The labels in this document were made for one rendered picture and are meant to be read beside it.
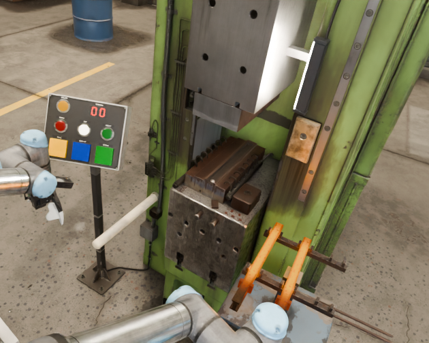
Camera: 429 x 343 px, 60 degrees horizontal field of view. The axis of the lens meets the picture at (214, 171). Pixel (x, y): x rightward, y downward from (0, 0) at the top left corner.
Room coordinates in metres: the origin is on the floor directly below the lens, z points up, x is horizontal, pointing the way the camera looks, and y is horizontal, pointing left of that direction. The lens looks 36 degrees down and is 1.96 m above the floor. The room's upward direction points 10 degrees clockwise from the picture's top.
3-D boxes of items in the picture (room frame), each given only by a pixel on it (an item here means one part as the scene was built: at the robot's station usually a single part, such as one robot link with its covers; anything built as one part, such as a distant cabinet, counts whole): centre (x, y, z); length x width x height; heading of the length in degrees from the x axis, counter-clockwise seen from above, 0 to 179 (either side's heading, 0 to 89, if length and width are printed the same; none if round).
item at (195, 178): (1.45, -0.05, 0.96); 0.42 x 0.20 x 0.09; 156
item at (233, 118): (1.45, -0.05, 1.32); 0.42 x 0.20 x 0.10; 156
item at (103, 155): (1.29, 0.48, 1.01); 0.07 x 0.05 x 0.07; 91
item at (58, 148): (1.28, 0.68, 1.01); 0.07 x 0.05 x 0.07; 91
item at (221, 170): (1.44, -0.08, 0.99); 0.42 x 0.05 x 0.01; 156
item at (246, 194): (1.24, -0.15, 0.95); 0.12 x 0.08 x 0.06; 156
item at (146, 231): (1.51, 0.31, 0.36); 0.09 x 0.07 x 0.12; 66
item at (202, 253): (1.43, -0.11, 0.69); 0.56 x 0.38 x 0.45; 156
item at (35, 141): (0.95, 0.58, 1.23); 0.09 x 0.08 x 0.11; 155
